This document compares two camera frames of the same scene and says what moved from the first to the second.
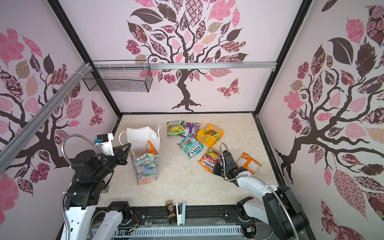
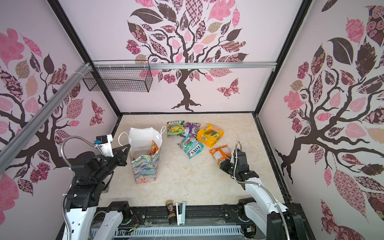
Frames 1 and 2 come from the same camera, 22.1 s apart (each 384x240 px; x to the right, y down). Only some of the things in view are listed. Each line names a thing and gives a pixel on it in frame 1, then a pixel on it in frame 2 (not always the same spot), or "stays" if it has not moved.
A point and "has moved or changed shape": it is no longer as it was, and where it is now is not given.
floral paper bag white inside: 144,147 stays
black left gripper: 121,154 stays
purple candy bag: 191,128 stays
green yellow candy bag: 175,128 stays
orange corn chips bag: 150,149 has moved or changed shape
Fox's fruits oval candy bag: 209,159 → 152,151
